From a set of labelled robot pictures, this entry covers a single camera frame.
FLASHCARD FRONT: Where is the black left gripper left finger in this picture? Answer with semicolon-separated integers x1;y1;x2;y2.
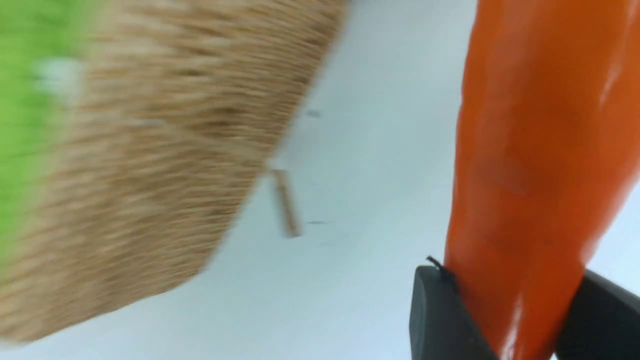
408;256;498;360

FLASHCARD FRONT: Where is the woven rattan basket green lining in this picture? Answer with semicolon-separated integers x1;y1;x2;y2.
1;0;350;344

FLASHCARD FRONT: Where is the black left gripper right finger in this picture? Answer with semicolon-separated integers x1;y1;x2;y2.
555;269;640;360

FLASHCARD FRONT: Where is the orange plastic carrot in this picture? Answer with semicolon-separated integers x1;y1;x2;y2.
445;0;640;360

